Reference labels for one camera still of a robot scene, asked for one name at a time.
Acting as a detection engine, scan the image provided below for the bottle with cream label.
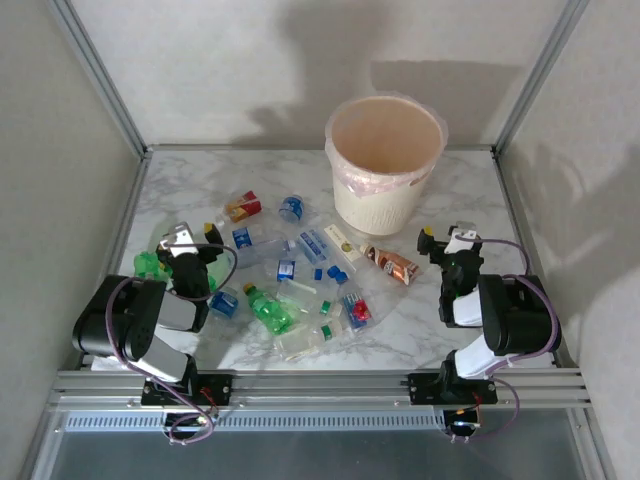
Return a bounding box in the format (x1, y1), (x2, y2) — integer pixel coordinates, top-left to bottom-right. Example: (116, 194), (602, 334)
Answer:
(322, 223), (362, 274)

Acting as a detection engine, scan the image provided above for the wide grooved aluminium rail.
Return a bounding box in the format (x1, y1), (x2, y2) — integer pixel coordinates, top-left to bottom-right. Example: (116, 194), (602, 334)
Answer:
(52, 368), (591, 412)

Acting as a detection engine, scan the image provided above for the grey metal lower panel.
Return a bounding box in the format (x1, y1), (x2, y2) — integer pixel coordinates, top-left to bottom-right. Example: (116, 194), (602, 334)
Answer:
(47, 430), (591, 480)

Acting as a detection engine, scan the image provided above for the stubby bottle blue label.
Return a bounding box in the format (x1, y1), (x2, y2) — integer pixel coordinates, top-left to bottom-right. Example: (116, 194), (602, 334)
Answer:
(277, 193), (307, 224)

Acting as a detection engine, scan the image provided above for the brown coffee drink bottle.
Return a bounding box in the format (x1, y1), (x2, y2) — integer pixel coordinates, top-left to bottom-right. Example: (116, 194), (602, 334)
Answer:
(359, 242), (423, 288)

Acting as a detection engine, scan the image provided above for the crushed clear bottle blue label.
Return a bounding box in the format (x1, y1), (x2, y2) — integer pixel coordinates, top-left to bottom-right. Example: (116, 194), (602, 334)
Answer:
(297, 225), (342, 279)

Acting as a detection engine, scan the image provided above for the small clear bottle blue label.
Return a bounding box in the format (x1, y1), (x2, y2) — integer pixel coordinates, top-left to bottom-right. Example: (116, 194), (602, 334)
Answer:
(219, 224), (256, 256)

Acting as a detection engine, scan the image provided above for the grey slotted cable duct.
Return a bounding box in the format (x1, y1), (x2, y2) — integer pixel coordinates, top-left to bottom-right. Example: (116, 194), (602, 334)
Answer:
(59, 410), (446, 433)

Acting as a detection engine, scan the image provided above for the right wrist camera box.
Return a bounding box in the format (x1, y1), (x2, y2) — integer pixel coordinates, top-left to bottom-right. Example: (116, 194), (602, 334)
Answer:
(446, 221), (480, 254)

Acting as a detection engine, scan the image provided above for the bottle with red blue label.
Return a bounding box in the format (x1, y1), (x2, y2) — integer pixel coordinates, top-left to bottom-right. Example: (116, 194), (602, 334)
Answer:
(335, 271), (375, 331)

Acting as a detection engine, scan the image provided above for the bottle with blue wrap label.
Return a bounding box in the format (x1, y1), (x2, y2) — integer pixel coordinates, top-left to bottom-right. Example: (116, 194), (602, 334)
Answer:
(203, 284), (242, 341)

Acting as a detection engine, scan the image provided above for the small lit circuit board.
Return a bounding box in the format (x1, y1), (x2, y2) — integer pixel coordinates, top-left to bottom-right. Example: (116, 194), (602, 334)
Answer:
(164, 412), (214, 434)
(444, 408), (484, 432)

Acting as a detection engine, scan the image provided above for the clear bottle green band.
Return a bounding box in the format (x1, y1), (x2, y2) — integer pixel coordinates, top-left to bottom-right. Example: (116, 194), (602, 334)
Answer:
(272, 319), (347, 362)
(276, 277), (347, 321)

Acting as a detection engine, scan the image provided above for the aluminium frame leg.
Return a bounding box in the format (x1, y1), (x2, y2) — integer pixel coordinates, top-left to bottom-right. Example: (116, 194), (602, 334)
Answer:
(19, 407), (67, 480)
(569, 407), (619, 480)

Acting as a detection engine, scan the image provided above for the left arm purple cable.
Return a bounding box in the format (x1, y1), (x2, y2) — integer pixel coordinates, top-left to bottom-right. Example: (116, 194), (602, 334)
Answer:
(104, 242), (239, 447)

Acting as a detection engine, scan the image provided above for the aluminium frame post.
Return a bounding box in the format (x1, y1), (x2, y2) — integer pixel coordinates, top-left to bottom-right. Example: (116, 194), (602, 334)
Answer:
(492, 0), (592, 153)
(47, 0), (151, 157)

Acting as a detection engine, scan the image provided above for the aluminium frame rail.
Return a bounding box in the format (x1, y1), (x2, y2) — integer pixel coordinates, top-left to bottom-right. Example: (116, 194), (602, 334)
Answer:
(491, 148), (584, 374)
(144, 143), (496, 153)
(97, 149), (154, 301)

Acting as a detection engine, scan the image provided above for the cream plastic waste bin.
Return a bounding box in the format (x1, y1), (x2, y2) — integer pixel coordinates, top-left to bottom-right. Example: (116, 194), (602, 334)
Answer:
(324, 96), (450, 237)

